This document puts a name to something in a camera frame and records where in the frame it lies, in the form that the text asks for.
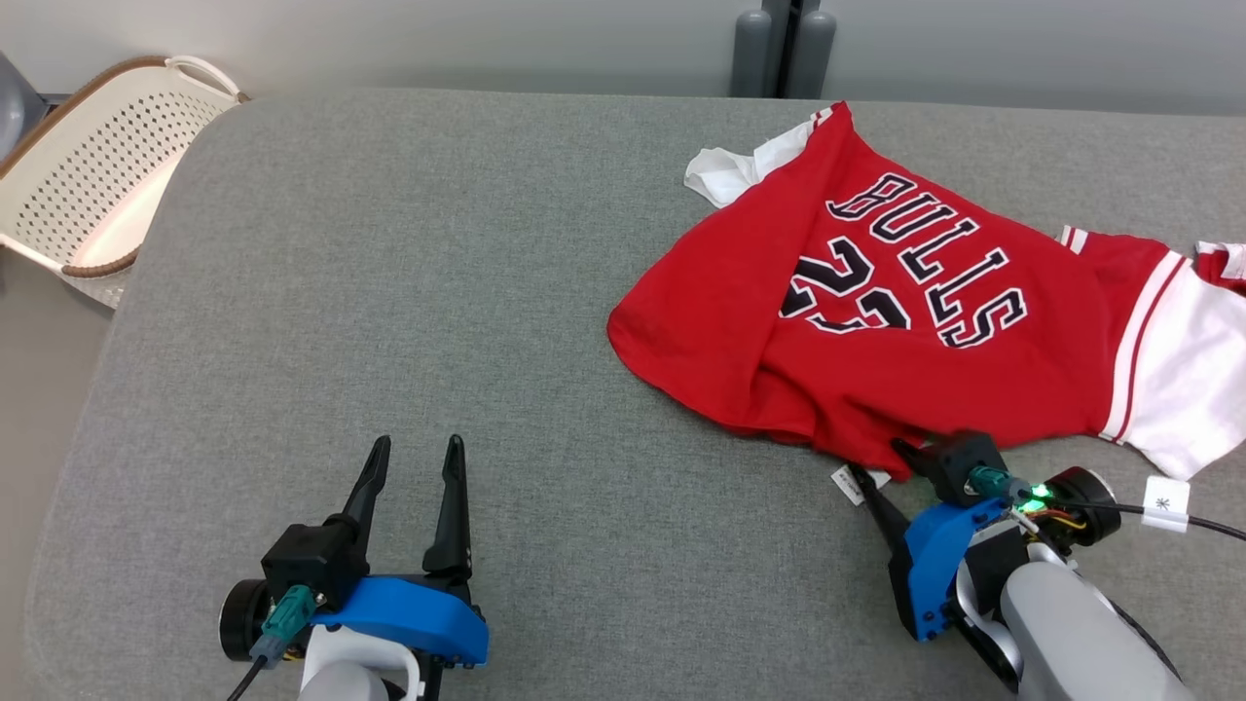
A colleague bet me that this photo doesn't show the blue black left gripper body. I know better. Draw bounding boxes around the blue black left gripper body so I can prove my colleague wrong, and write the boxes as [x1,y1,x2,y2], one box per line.
[311,574,490,701]

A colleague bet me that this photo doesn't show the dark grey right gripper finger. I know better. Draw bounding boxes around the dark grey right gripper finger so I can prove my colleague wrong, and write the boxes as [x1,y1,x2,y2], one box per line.
[893,440,940,478]
[849,467,911,556]

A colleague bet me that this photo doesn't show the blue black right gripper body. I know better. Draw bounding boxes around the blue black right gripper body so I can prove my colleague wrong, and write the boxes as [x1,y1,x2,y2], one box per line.
[888,498,1013,644]

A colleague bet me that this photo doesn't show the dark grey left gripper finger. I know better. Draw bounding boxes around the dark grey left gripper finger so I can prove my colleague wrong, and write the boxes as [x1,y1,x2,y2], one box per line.
[421,435,474,585]
[341,435,392,556]

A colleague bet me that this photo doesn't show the red Bulls basketball jersey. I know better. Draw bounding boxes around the red Bulls basketball jersey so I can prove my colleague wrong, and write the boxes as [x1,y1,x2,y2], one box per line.
[606,100,1246,507]

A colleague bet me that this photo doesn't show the red shorts with white stripes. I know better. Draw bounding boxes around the red shorts with white stripes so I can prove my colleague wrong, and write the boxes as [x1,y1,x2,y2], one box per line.
[1195,240,1246,296]

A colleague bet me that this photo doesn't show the white perforated laundry basket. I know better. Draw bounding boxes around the white perforated laundry basket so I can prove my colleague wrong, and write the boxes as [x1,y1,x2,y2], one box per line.
[0,55,250,311]

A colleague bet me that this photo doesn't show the dark grey vertical pillar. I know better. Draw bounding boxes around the dark grey vertical pillar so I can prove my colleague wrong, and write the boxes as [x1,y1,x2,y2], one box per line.
[762,0,824,98]

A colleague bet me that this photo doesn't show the white cable label with asterisk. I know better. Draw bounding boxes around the white cable label with asterisk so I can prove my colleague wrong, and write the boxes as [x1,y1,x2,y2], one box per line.
[1142,475,1191,534]

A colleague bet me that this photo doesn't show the grey cylindrical post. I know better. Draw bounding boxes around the grey cylindrical post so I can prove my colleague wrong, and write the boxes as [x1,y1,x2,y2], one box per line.
[731,10,774,98]
[793,10,838,99]

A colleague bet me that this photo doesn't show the grey chair frame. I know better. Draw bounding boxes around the grey chair frame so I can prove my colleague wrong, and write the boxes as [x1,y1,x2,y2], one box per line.
[0,49,46,162]

